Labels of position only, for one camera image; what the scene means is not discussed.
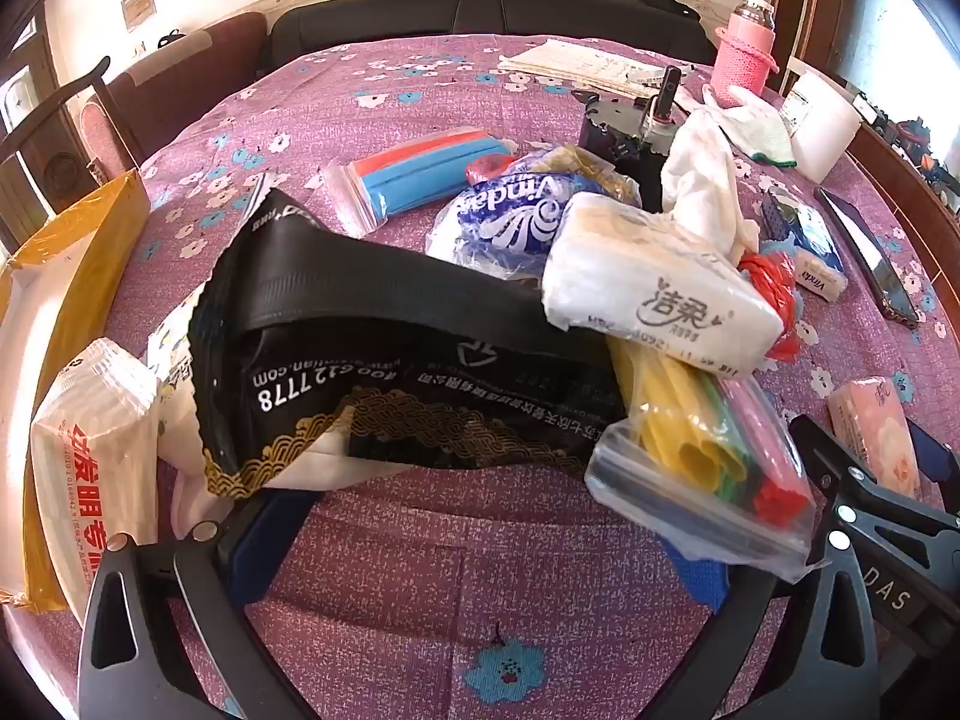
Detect zip bag red blue foam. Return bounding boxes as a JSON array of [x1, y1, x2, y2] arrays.
[[325, 125, 520, 235]]

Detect red plastic bag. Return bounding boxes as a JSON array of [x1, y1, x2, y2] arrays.
[[737, 251, 802, 362]]

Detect blue white plastic wrapper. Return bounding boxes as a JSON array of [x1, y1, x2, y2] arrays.
[[426, 152, 601, 280]]

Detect white plastic jar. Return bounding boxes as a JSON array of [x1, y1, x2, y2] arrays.
[[778, 64, 861, 185]]

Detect small blue tissue packet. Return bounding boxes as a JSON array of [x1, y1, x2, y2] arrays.
[[760, 190, 850, 302]]

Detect wooden door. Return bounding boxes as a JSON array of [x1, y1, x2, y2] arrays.
[[0, 7, 55, 160]]

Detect white tissue pack red print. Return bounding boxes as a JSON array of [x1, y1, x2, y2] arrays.
[[30, 337, 162, 625]]

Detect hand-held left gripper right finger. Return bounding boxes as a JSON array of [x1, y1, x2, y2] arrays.
[[634, 529, 882, 720]]

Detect yellow cardboard box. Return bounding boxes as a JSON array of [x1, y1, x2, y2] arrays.
[[0, 169, 152, 610]]

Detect yellow plastic bag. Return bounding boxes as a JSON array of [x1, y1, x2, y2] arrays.
[[538, 145, 640, 205]]

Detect brown armchair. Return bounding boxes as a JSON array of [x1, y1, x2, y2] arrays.
[[109, 11, 272, 160]]

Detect black cloth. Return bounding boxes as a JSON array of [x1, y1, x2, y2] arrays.
[[636, 0, 704, 22]]

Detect small red packet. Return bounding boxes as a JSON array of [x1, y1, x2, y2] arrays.
[[463, 153, 520, 187]]

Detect paper notebook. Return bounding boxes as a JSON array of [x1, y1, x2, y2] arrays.
[[497, 37, 682, 92]]

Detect black electric motor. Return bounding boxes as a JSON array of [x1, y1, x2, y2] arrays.
[[574, 66, 692, 170]]

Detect pink tissue packet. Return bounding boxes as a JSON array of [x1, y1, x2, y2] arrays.
[[827, 375, 925, 500]]

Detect printed white plastic bag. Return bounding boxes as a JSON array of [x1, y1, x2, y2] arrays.
[[145, 300, 227, 535]]

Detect dark smartphone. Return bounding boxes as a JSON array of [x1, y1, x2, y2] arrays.
[[812, 186, 921, 329]]

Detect white tissue pack grey print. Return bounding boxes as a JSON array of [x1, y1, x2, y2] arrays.
[[541, 192, 785, 380]]

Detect black foil bag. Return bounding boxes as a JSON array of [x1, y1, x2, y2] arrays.
[[187, 187, 632, 500]]

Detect wooden windowsill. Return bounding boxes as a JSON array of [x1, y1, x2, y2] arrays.
[[846, 90, 960, 242]]

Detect white glove green cuff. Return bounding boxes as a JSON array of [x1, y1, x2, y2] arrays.
[[701, 85, 796, 166]]

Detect dark wooden chair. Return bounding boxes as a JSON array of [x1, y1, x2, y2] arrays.
[[0, 55, 145, 242]]

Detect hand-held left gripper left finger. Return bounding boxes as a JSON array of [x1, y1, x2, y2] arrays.
[[79, 493, 335, 720]]

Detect zip bag multicoloured foam strips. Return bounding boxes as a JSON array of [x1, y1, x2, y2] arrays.
[[585, 337, 820, 582]]

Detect pink knit-covered bottle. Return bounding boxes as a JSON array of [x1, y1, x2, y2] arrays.
[[711, 0, 781, 110]]

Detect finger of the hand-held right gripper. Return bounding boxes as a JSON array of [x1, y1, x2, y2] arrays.
[[789, 414, 960, 563], [907, 420, 960, 502]]

